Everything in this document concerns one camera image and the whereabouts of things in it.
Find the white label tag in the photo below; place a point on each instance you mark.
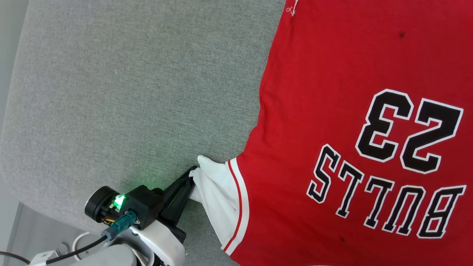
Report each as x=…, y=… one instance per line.
x=42, y=258

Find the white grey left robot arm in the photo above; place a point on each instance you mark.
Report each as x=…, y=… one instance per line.
x=107, y=257

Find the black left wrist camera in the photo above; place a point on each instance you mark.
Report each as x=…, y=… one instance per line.
x=144, y=203

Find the red Bulls 23 jersey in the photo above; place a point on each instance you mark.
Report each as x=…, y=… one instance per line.
x=314, y=92

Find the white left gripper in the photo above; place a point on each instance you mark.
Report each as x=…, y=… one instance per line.
x=162, y=244

